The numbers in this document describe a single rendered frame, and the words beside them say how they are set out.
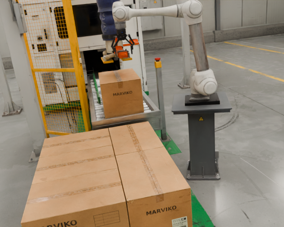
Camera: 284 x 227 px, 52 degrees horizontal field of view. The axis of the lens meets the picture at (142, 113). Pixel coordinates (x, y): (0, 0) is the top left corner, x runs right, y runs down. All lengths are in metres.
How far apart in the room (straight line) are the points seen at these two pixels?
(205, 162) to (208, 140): 0.23
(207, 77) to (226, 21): 10.55
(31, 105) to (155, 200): 2.20
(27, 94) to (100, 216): 2.10
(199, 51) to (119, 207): 1.33
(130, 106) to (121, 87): 0.22
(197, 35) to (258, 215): 1.47
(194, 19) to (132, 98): 1.03
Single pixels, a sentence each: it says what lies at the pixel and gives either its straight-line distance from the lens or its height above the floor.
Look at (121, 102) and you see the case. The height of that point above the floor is 0.74.
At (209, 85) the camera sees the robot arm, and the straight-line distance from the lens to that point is 2.38.
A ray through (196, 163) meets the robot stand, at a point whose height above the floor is 0.16.
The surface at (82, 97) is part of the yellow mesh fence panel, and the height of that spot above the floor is 0.66.
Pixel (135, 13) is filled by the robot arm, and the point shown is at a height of 1.56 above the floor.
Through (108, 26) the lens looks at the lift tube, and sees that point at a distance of 3.00.
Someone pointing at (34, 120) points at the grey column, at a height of 0.48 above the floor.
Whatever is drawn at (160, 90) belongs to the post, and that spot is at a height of 0.65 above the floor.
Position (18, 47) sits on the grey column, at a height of 1.33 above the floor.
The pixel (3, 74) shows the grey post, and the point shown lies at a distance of 5.79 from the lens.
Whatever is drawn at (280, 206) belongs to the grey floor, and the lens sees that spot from 2.68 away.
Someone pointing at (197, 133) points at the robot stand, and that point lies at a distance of 2.73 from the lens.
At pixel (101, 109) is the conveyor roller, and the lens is 3.39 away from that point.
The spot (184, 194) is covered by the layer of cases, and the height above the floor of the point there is 0.50.
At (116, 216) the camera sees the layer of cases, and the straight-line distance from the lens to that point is 1.84.
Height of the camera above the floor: 1.59
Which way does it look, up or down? 20 degrees down
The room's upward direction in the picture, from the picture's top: 6 degrees counter-clockwise
